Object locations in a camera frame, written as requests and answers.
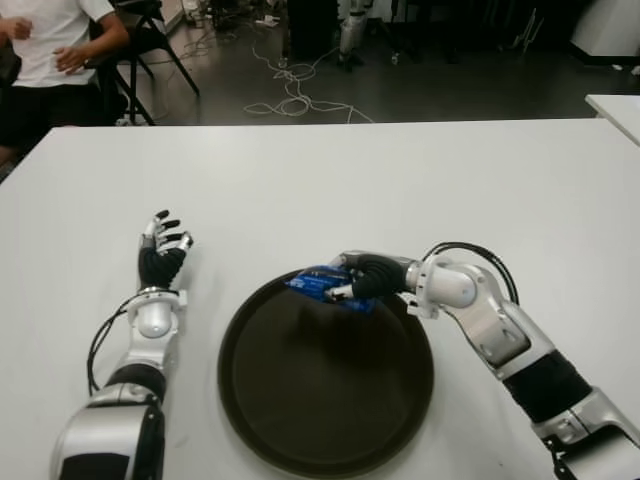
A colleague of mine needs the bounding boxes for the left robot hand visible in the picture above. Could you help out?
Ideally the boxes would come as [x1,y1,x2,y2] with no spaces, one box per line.
[137,209,195,291]

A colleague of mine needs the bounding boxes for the black folding chair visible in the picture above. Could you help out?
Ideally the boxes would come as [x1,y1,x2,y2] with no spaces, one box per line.
[84,0,201,126]

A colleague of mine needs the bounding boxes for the white side table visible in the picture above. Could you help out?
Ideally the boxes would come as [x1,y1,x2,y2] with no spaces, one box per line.
[584,93,640,149]

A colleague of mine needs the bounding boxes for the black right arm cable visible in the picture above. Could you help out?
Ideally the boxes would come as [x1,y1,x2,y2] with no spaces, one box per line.
[422,241,521,306]

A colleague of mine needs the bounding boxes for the silver humanoid robot leg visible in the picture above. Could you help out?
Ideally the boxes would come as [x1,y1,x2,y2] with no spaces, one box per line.
[335,0,374,71]

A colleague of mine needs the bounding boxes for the blue Oreo package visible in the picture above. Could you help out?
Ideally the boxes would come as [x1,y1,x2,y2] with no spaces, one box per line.
[284,263,377,316]

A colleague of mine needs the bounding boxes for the white floor cable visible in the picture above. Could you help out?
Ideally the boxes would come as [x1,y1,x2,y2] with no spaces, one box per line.
[243,34,376,125]

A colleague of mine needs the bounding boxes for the round brown tray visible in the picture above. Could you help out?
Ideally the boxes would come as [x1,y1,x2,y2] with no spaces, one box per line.
[217,269,435,476]

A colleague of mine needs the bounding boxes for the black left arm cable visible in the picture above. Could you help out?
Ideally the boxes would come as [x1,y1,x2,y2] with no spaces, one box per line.
[87,297,139,396]

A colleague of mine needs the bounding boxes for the person in white shirt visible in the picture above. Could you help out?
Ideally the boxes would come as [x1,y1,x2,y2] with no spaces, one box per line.
[0,0,131,161]

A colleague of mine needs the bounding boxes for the white cabinet with black base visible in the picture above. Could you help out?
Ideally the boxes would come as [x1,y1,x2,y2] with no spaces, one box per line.
[569,0,640,64]

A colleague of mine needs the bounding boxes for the black wheeled chair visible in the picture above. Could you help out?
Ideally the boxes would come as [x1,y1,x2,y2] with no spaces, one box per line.
[372,0,461,66]

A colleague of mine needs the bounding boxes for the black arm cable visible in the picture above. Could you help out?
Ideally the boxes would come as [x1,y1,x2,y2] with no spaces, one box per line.
[422,241,521,306]
[87,297,139,396]

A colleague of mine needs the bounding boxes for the folded metal stand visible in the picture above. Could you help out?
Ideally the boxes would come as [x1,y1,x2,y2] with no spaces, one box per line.
[509,5,546,51]

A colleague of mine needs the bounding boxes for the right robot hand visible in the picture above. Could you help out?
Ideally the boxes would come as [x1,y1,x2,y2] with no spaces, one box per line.
[322,249,417,304]

